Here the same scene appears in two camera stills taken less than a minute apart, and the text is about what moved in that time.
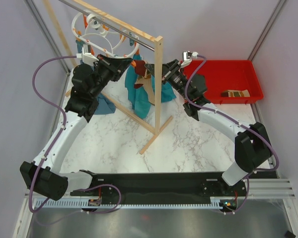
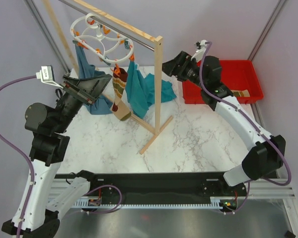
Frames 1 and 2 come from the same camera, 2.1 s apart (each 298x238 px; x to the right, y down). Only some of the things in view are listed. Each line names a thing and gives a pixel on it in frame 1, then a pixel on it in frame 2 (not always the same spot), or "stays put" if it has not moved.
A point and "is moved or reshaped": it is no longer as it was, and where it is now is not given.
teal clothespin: x=131 y=42 to x=126 y=43
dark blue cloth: x=106 y=105 stays put
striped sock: x=143 y=80 to x=119 y=106
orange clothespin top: x=123 y=37 to x=106 y=31
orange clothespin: x=85 y=22 to x=77 y=33
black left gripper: x=115 y=66 to x=78 y=87
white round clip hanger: x=93 y=30 is moved or reshaped
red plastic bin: x=222 y=75 stays put
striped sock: x=235 y=93 stays put
